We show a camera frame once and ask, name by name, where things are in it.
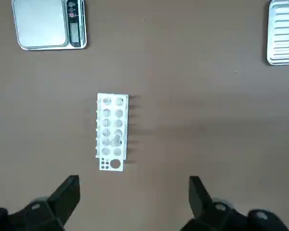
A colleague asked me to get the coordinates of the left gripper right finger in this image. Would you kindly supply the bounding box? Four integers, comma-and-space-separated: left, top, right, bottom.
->
180, 176, 289, 231

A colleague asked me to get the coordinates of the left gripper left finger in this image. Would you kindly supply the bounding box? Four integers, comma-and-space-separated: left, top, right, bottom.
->
0, 175, 81, 231

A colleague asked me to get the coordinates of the clear glass test tube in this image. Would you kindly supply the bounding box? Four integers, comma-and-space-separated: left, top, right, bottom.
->
110, 129, 124, 148

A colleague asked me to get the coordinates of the white test tube rack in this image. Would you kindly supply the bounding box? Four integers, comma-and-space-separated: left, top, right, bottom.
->
95, 93, 130, 173

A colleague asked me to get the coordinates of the silver digital scale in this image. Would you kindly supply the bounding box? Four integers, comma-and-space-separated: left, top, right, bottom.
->
11, 0, 88, 51

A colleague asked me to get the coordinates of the ribbed metal tray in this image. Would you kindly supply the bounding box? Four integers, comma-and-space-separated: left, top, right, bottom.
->
265, 0, 289, 66

